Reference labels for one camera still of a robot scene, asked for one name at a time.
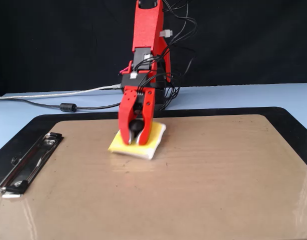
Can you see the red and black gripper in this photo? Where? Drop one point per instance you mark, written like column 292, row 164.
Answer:
column 141, row 81

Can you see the yellow white sponge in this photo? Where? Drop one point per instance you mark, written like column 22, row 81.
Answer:
column 157, row 132

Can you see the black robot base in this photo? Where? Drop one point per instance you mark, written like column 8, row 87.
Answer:
column 159, row 98

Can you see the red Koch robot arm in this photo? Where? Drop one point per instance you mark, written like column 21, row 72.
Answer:
column 146, row 25

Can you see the brown clipboard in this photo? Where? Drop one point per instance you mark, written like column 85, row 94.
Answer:
column 168, row 200

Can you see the silver metal clipboard clip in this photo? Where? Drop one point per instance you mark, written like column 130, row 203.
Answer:
column 31, row 162

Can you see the black cloth backdrop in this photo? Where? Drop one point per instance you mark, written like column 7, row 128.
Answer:
column 43, row 37

